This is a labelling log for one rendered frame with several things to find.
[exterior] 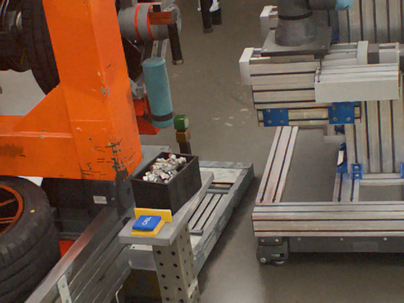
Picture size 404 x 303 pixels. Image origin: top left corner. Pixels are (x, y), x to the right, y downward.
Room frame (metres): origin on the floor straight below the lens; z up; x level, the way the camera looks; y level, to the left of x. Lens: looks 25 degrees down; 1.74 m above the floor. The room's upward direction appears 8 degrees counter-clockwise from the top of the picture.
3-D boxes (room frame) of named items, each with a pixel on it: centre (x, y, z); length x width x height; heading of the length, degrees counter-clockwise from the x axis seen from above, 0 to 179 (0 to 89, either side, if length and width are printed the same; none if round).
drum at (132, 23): (3.04, 0.13, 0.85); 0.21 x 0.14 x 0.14; 67
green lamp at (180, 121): (2.54, 0.06, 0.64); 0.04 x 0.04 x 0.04; 67
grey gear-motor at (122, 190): (2.79, 0.49, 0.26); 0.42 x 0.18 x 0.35; 67
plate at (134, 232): (2.20, 0.20, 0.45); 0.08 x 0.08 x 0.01; 67
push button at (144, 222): (2.20, 0.20, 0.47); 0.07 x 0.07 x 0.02; 67
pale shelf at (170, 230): (2.35, 0.14, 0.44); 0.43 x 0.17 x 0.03; 157
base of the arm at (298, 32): (2.68, -0.37, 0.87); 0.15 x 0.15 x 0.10
